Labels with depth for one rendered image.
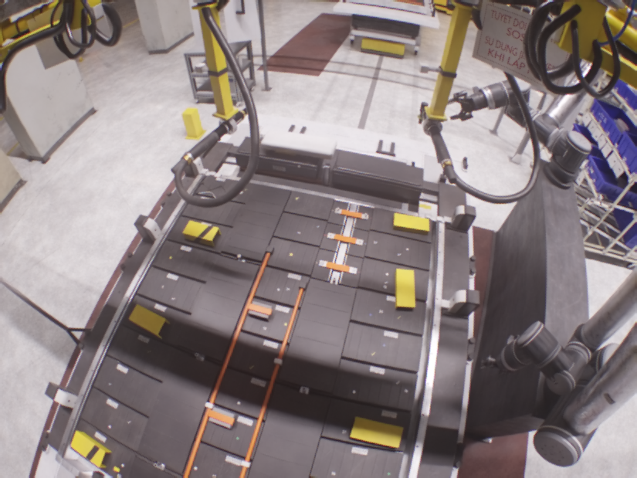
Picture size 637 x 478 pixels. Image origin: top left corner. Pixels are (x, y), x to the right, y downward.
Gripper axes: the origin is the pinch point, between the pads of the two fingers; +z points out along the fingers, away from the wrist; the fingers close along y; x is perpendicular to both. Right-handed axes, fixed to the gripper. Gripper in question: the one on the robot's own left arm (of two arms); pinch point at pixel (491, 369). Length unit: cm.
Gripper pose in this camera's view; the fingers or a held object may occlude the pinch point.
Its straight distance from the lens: 143.6
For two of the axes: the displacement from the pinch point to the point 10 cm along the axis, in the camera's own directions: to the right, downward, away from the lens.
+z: -0.2, 5.8, 8.1
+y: 9.1, 3.4, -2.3
